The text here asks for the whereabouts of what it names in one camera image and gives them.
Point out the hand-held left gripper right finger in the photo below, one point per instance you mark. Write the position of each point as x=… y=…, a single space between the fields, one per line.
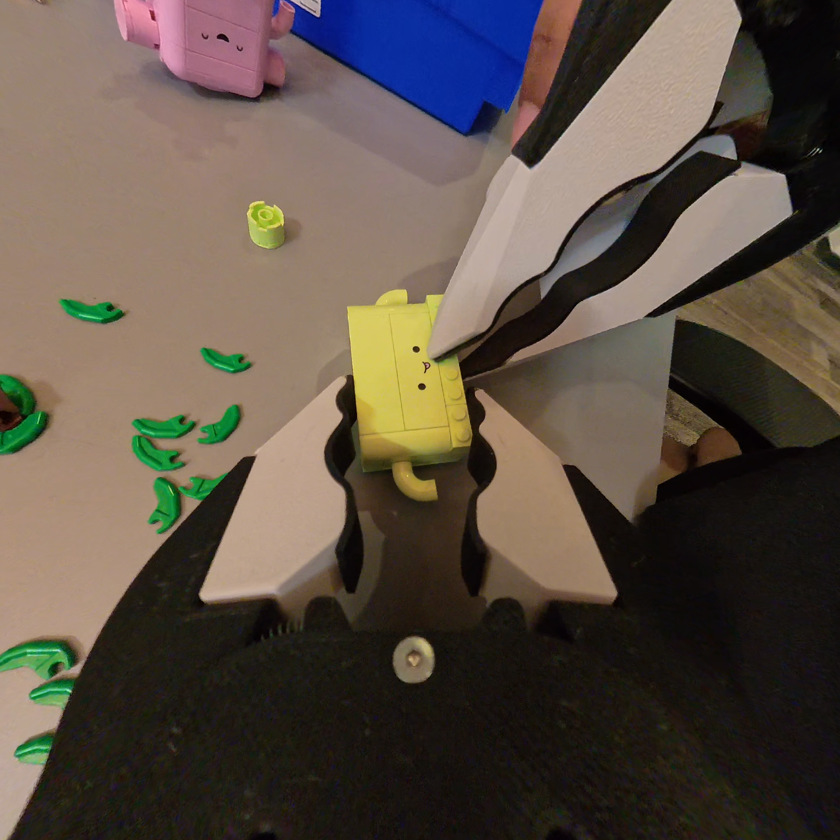
x=544 y=518

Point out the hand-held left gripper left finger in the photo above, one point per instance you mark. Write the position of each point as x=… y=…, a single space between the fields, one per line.
x=275 y=512

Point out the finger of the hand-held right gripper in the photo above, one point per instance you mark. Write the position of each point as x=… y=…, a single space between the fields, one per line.
x=709 y=249
x=577 y=131

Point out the lime green brick figure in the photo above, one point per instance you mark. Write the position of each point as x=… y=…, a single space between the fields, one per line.
x=387 y=367

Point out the person's right hand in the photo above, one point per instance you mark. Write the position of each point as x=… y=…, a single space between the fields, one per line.
x=535 y=65

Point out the dark mesh office chair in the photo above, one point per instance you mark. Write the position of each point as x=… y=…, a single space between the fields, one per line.
x=754 y=394

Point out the blue storage bin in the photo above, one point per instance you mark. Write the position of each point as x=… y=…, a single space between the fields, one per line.
x=420 y=59

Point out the scattered green leaf pieces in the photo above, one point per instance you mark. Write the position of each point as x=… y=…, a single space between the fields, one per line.
x=92 y=310

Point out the lime green round brick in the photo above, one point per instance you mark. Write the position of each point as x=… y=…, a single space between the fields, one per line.
x=266 y=226

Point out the brown round brick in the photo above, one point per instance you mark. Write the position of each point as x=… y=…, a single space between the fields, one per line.
x=6 y=413

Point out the pink brick figure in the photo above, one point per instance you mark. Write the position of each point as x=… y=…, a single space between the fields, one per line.
x=216 y=52

